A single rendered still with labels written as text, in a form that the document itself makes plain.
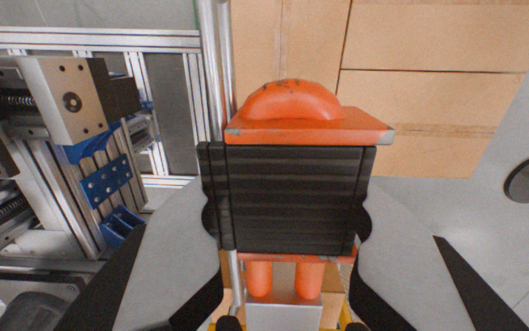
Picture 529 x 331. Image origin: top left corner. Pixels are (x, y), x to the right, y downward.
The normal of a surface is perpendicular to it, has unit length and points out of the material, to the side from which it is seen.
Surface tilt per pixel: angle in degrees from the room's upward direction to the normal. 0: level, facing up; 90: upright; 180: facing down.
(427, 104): 0
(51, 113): 0
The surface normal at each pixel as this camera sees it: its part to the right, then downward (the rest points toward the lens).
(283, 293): -0.01, -0.89
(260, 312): -0.05, 0.45
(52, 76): 1.00, 0.04
